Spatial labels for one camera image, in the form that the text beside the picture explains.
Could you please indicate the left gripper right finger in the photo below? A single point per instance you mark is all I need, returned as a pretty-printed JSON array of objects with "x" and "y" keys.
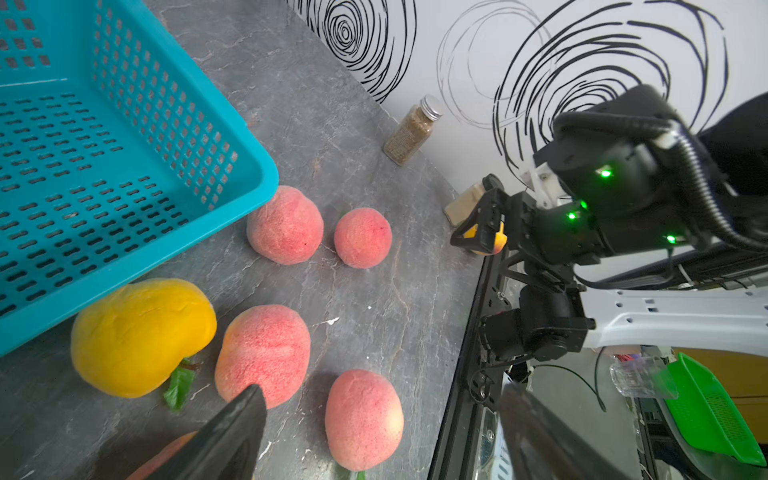
[{"x": 541, "y": 446}]

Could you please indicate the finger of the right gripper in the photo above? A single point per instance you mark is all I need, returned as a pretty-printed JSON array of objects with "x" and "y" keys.
[{"x": 492, "y": 209}]

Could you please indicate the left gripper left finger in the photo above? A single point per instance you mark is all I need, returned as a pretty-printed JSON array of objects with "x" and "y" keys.
[{"x": 227, "y": 447}]

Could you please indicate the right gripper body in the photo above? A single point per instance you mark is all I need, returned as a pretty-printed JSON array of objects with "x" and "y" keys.
[{"x": 564, "y": 235}]

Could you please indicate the yellow red peach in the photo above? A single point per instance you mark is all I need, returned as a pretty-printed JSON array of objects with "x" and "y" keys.
[{"x": 144, "y": 471}]

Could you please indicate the pink peach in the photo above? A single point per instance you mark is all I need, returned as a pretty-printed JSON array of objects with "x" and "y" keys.
[
  {"x": 266, "y": 345},
  {"x": 363, "y": 238},
  {"x": 364, "y": 420},
  {"x": 288, "y": 229}
]

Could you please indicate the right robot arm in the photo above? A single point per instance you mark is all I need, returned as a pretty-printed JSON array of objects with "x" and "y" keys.
[{"x": 638, "y": 181}]

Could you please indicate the teal plastic basket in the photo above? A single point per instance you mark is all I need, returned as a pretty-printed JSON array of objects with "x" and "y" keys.
[{"x": 117, "y": 153}]

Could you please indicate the beige spice jar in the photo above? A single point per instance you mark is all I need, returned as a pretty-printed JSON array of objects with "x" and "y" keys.
[{"x": 460, "y": 208}]

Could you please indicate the brown spice jar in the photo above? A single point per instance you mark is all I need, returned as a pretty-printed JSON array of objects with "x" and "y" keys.
[{"x": 413, "y": 130}]

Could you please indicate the pink peach bottom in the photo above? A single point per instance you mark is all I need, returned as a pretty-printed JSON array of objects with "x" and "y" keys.
[{"x": 364, "y": 420}]

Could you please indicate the yellow peach top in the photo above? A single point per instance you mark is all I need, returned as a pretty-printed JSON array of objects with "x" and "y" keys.
[{"x": 128, "y": 343}]

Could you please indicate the green plastic scoop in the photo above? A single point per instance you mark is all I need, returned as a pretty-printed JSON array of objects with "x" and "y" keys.
[{"x": 707, "y": 417}]

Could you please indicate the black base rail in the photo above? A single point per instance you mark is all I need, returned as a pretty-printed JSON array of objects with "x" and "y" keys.
[{"x": 470, "y": 441}]

